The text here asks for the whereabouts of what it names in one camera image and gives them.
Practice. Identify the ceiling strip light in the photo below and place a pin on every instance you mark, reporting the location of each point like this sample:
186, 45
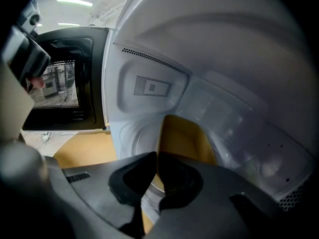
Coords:
74, 1
68, 24

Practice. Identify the yellow plastic bowl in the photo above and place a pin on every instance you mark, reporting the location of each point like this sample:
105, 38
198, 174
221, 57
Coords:
184, 138

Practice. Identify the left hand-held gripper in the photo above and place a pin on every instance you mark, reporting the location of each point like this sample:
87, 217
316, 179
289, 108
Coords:
28, 11

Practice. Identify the white microwave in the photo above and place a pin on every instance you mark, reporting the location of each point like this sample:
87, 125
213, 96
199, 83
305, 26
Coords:
224, 58

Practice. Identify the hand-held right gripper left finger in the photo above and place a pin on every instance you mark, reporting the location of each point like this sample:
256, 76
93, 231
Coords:
112, 183

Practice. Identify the white power strip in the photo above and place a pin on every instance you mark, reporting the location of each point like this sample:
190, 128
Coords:
47, 136

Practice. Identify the glass turntable plate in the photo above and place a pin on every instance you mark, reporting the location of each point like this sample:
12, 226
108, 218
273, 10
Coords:
134, 143

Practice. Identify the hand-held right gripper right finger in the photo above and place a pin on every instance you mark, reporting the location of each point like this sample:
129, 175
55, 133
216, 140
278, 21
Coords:
214, 203

